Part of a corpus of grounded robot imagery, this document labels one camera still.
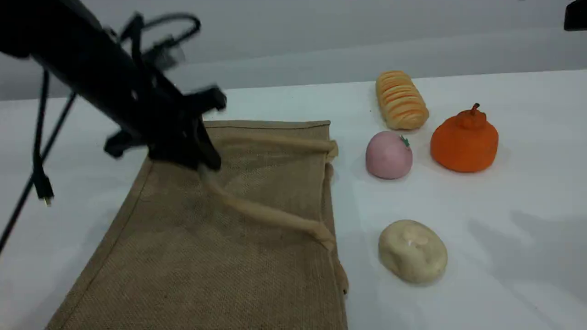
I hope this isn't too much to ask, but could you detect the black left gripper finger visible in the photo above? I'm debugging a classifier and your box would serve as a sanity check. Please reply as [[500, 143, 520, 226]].
[[148, 149, 202, 171], [190, 118, 223, 173]]

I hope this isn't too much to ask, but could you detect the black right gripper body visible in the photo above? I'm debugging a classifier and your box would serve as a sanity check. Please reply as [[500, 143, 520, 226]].
[[564, 0, 587, 32]]

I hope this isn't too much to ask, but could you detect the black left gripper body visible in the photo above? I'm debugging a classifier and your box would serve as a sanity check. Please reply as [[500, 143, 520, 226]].
[[105, 85, 228, 161]]

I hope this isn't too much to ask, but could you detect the brown burlap tote bag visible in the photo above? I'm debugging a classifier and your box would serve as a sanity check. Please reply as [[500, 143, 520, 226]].
[[46, 120, 349, 330]]

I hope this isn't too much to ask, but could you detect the long striped bread loaf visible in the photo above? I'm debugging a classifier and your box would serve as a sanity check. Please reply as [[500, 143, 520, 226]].
[[376, 70, 430, 131]]

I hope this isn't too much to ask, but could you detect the orange tangerine toy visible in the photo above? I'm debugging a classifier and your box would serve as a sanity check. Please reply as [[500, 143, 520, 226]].
[[430, 103, 499, 173]]

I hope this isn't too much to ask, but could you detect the pink peach toy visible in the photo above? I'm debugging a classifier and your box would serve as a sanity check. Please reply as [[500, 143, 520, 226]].
[[365, 132, 413, 180]]

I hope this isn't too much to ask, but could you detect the cream round bun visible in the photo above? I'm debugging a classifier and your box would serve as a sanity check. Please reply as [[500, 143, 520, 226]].
[[378, 220, 448, 284]]

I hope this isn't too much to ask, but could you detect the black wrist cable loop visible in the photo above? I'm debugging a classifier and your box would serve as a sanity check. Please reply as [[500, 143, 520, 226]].
[[118, 13, 202, 70]]

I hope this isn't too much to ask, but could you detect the black cable with plug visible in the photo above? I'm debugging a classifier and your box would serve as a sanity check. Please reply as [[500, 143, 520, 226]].
[[31, 69, 55, 208]]

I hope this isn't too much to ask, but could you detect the thin black cable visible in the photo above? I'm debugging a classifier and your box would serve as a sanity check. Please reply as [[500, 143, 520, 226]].
[[0, 92, 78, 255]]

